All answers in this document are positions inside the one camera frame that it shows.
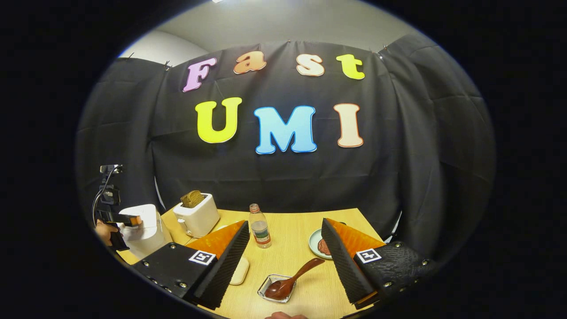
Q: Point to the clear plastic bottle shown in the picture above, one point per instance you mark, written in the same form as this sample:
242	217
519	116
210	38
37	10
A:
260	230

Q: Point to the brown wooden spoon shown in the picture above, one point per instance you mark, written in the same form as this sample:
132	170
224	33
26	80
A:
281	288

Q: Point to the red meat slice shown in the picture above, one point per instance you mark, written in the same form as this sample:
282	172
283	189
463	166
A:
324	247

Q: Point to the brown bread slice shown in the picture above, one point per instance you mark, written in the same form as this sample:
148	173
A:
188	200
198	198

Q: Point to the white toaster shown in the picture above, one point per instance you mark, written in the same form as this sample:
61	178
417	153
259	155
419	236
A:
199	217

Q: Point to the black backdrop cloth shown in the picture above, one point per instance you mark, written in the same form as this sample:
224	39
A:
421	177

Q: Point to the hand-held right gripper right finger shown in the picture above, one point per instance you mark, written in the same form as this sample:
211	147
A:
341	261

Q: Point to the white rice cooker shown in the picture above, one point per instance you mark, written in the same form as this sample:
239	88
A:
148	235

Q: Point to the cream rice tray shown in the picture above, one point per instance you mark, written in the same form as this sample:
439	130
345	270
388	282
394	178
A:
240	271

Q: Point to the pale green plate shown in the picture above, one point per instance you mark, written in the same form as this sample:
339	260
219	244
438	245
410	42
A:
313	243

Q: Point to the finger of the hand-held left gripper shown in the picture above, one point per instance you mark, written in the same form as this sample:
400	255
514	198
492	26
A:
130	219

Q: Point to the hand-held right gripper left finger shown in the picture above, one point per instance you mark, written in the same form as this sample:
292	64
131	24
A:
230	261

